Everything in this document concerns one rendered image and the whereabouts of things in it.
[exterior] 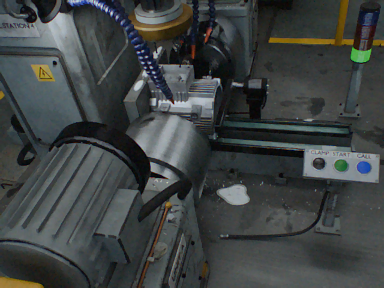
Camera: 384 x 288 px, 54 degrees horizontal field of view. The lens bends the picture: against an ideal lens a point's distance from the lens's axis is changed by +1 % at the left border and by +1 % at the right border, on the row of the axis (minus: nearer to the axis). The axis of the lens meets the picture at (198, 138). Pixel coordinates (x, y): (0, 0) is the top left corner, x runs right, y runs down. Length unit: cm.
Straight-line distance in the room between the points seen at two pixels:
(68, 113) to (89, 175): 59
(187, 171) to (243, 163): 40
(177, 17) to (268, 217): 63
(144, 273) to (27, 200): 24
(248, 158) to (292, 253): 33
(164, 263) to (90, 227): 18
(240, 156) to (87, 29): 60
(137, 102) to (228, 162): 38
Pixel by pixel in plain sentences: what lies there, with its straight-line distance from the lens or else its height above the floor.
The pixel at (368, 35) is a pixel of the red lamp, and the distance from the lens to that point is 137.
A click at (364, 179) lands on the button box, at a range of 98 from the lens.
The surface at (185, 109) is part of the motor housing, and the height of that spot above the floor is 106.
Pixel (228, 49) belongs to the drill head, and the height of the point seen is 111.
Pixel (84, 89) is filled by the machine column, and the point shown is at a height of 120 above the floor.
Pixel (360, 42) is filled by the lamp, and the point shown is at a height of 111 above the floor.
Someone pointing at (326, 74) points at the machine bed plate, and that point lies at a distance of 178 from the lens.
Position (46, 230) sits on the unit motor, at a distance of 56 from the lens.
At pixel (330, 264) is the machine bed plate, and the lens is 112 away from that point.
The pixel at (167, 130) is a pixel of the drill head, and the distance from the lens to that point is 94.
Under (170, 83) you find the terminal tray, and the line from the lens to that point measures 113.
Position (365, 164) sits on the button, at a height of 108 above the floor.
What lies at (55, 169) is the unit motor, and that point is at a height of 135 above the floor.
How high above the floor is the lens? 176
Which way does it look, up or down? 42 degrees down
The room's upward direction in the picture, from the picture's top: 8 degrees counter-clockwise
